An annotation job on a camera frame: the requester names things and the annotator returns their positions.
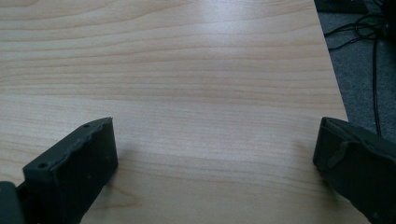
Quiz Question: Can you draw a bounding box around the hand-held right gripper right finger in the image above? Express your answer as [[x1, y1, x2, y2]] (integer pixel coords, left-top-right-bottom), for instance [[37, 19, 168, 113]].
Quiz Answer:
[[312, 117, 396, 224]]

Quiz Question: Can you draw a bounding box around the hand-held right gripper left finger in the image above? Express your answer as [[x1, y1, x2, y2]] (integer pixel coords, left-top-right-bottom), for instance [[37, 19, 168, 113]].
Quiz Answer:
[[16, 117, 120, 224]]

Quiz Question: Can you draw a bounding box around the dark equipment base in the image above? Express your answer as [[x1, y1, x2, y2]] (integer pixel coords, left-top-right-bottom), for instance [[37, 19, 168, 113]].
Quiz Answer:
[[313, 0, 396, 15]]

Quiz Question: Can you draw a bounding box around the black cable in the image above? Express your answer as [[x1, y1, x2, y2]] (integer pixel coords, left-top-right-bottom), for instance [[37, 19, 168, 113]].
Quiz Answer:
[[323, 12, 390, 138]]

